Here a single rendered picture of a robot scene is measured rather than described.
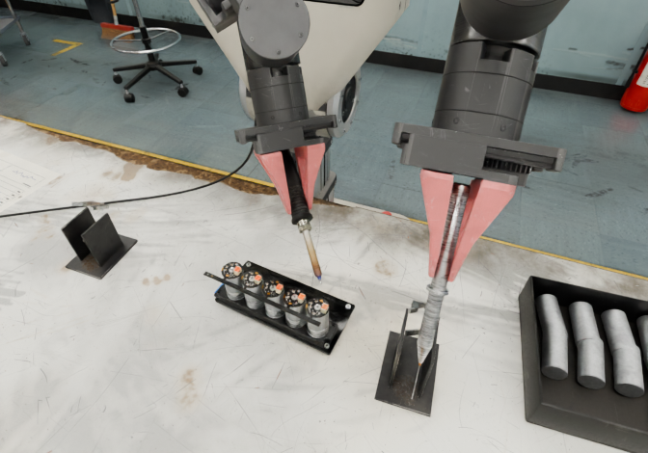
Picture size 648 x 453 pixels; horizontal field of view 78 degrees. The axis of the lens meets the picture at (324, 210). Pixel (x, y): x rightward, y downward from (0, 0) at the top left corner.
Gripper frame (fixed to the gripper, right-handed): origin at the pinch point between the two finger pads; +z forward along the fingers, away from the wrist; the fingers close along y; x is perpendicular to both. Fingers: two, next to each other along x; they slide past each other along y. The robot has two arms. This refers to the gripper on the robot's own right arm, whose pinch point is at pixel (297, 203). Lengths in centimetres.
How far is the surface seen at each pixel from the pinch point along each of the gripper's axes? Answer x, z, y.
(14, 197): 33, -4, -40
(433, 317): -20.5, 5.4, 4.5
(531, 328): -11.4, 16.5, 21.0
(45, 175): 37, -6, -36
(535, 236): 83, 54, 109
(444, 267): -20.4, 1.8, 5.7
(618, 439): -20.6, 23.6, 22.0
